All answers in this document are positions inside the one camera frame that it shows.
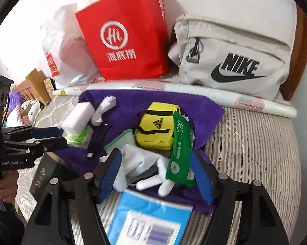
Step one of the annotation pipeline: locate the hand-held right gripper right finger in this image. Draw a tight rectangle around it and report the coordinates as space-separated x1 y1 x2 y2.
190 150 289 245

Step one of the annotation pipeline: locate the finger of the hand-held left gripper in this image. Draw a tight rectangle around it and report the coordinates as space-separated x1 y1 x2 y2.
1 126 62 142
5 136 68 157

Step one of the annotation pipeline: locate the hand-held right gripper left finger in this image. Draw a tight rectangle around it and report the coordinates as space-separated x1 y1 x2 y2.
21 148 123 245

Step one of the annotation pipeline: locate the green tissue pack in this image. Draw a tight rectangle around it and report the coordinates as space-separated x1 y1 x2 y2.
62 126 94 150

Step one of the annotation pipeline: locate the white glove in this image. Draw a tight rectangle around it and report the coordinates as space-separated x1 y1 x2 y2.
91 96 117 126
113 144 174 197

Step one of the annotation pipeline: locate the green wet wipe packet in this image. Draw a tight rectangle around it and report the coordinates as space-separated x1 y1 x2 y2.
166 111 196 187

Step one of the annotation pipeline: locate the yellow pouch with black straps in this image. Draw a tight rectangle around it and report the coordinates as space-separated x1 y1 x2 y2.
135 102 180 150

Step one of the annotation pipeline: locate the person's left forearm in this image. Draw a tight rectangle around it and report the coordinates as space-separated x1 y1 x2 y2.
0 196 25 245

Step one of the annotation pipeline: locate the person's left hand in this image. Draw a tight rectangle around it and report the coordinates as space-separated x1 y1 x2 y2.
0 170 18 205

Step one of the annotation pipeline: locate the white plush toy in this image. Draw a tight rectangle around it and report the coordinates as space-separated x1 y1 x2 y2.
28 101 43 119
19 101 32 118

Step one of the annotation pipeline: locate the dark tea box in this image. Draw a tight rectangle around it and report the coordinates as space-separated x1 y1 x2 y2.
29 156 67 197

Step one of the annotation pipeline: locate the white tissue pack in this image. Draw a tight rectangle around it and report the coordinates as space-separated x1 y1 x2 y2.
61 102 96 134

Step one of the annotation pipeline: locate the purple plush toy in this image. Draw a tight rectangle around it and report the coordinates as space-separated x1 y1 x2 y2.
7 92 22 113

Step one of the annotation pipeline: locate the wooden headboard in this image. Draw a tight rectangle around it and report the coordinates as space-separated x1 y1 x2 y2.
12 68 54 105

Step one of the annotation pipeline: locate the brown patterned box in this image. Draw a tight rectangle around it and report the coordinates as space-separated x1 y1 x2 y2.
43 78 57 95

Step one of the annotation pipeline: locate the blue tissue pack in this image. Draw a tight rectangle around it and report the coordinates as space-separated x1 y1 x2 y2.
106 189 193 245

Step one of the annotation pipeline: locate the white plastic shopping bag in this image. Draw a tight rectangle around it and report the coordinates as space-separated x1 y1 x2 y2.
40 3 105 87

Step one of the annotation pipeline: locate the purple towel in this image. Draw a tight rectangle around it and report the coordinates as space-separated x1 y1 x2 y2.
54 89 225 216

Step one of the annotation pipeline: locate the rolled printed paper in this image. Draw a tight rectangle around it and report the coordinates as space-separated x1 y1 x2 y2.
52 80 298 118

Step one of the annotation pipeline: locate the grey waist bag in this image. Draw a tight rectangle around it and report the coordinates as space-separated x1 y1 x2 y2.
167 14 293 101

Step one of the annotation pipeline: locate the red paper shopping bag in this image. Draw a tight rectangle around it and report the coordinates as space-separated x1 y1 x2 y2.
75 0 169 81

